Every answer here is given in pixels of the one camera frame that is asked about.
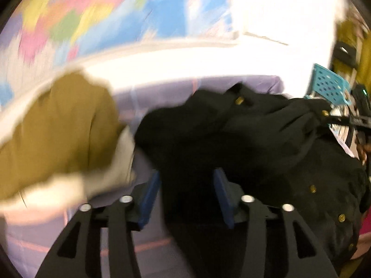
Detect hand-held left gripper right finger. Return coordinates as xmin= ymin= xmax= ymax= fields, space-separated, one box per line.
xmin=213 ymin=168 xmax=339 ymax=278

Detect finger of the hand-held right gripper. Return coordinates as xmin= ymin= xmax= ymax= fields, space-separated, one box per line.
xmin=321 ymin=113 xmax=355 ymax=126

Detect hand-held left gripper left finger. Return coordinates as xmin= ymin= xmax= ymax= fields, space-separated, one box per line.
xmin=35 ymin=170 xmax=162 ymax=278

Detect black coat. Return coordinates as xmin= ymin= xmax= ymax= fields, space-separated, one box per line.
xmin=135 ymin=82 xmax=370 ymax=278

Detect olive hanging clothes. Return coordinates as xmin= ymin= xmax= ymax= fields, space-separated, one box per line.
xmin=335 ymin=17 xmax=371 ymax=87

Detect teal perforated plastic basket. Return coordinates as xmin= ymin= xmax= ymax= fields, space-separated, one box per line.
xmin=304 ymin=63 xmax=353 ymax=106

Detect black hanging bag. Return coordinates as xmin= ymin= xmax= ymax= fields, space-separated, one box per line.
xmin=333 ymin=42 xmax=359 ymax=68

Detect cream garment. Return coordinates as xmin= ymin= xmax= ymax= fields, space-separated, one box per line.
xmin=0 ymin=124 xmax=137 ymax=224

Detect person's pink top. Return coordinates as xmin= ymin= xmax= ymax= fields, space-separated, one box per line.
xmin=358 ymin=213 xmax=371 ymax=259

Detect mustard brown garment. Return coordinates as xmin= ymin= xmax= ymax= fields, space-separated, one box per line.
xmin=0 ymin=72 xmax=128 ymax=201

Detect purple plaid bed sheet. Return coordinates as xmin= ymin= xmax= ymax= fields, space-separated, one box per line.
xmin=0 ymin=75 xmax=285 ymax=278

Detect colourful wall map poster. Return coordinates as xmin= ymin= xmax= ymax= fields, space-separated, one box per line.
xmin=0 ymin=0 xmax=241 ymax=105

